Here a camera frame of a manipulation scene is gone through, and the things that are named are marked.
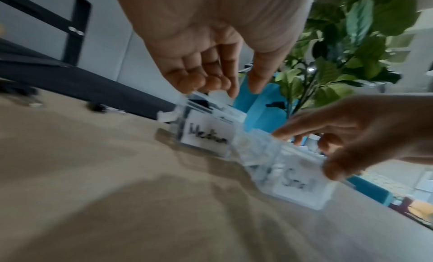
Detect person's right hand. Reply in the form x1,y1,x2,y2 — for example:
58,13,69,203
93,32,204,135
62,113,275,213
272,93,433,181

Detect person's left hand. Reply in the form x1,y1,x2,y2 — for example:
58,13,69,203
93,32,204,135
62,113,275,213
111,0,317,99

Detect pile of black binder clips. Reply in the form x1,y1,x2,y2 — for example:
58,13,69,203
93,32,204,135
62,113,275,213
0,80,128,115

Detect green leafy plant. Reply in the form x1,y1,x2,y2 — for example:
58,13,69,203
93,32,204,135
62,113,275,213
238,0,420,117

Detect black metal laptop stand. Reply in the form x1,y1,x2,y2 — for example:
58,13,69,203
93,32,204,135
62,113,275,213
0,0,92,68

